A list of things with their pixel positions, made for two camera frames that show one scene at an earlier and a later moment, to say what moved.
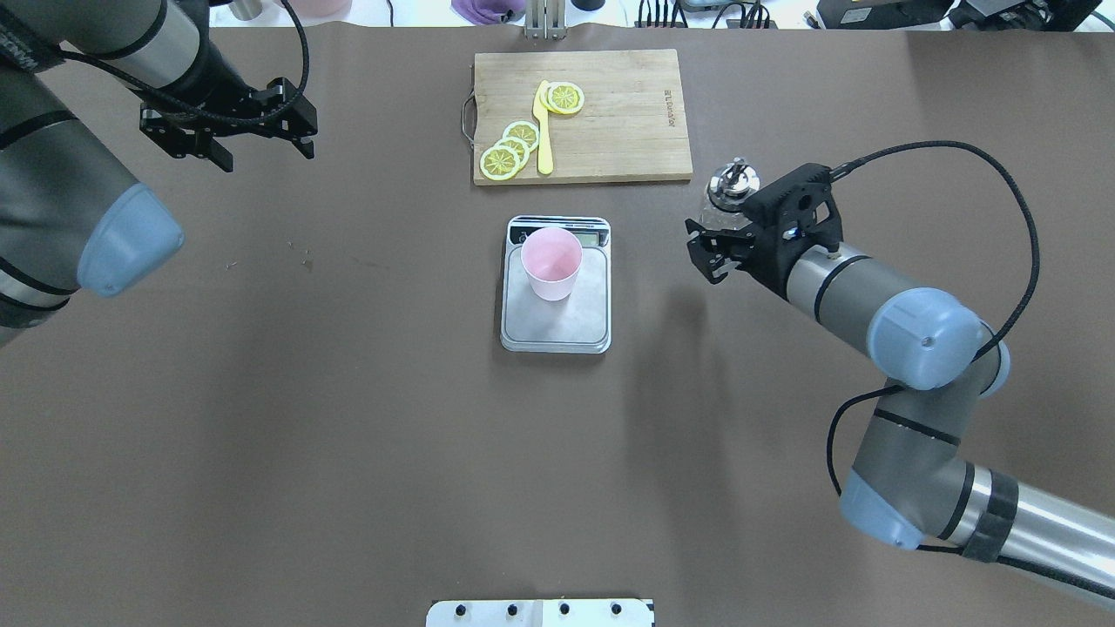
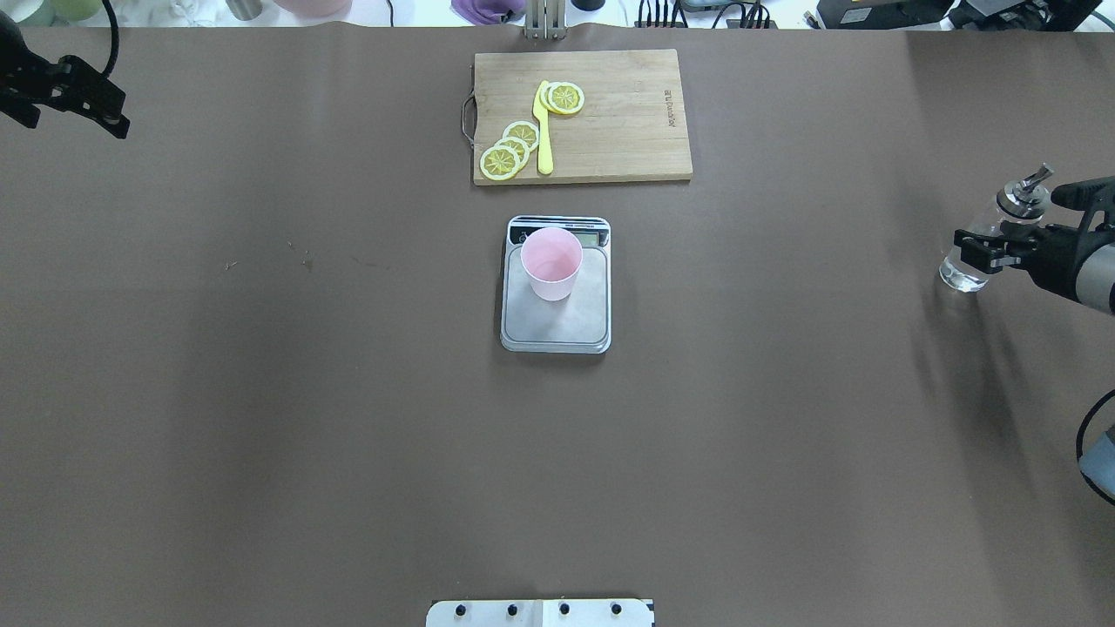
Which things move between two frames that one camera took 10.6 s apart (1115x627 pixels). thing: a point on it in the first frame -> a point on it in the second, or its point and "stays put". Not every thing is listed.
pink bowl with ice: [320, 8] stays put
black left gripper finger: [183, 139] -> [88, 92]
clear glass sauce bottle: [727, 187] -> [1017, 201]
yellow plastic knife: [541, 115] stays put
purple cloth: [486, 12] stays put
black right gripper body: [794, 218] -> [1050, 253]
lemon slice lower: [523, 131] stays put
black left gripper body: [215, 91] -> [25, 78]
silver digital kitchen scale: [579, 324] stays put
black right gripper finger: [715, 256] -> [984, 252]
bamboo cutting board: [632, 125] stays put
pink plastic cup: [550, 258] stays put
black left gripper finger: [288, 114] -> [19, 92]
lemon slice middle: [518, 145] stays put
